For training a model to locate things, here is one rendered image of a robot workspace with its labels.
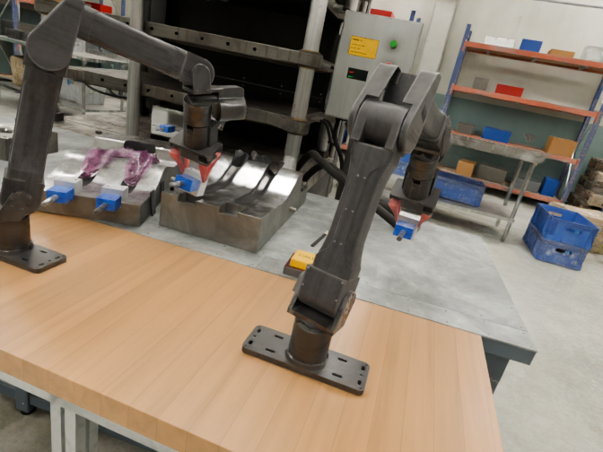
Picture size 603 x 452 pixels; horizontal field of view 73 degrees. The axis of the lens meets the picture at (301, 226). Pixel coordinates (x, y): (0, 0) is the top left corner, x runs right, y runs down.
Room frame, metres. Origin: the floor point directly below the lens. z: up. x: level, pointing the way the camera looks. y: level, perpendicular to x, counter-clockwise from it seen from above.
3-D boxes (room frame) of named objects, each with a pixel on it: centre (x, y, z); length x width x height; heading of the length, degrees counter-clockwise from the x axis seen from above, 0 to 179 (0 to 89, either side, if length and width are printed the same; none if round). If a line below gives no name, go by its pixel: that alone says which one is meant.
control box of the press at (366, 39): (1.81, -0.16, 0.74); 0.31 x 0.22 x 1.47; 80
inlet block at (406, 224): (0.91, -0.24, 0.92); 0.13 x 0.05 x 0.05; 161
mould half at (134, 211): (1.14, 0.54, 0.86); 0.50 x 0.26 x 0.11; 7
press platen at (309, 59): (2.13, 0.59, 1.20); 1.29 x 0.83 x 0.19; 80
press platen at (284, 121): (2.13, 0.59, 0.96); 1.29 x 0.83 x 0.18; 80
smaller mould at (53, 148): (1.28, 0.97, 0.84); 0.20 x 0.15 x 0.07; 170
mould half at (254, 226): (1.16, 0.18, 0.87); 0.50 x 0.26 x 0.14; 170
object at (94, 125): (2.13, 0.61, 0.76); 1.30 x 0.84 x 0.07; 80
